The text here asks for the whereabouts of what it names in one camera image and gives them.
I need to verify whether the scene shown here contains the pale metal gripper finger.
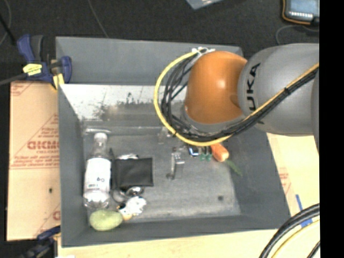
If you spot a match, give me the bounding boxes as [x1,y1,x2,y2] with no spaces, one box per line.
[170,152,187,181]
[157,127,170,146]

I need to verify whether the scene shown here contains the orange toy carrot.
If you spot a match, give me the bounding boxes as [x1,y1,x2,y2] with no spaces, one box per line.
[210,143,243,177]

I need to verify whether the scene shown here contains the grey metal bin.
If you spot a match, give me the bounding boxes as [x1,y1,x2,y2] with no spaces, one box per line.
[55,36,292,247]

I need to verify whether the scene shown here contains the black cloth pouch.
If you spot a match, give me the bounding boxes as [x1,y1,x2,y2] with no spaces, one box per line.
[111,156,155,190]

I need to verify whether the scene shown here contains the white spotted toy animal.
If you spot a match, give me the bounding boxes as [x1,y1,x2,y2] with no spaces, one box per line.
[117,196,148,221]

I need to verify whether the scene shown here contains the clear plastic bottle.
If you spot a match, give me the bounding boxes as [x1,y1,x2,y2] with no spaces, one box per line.
[82,127,112,210]

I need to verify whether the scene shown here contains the green toy fruit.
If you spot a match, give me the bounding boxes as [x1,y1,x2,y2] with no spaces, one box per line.
[89,209,124,232]

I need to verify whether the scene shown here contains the brown cardboard board, red print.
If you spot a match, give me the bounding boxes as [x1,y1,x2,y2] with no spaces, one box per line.
[5,80,298,242]

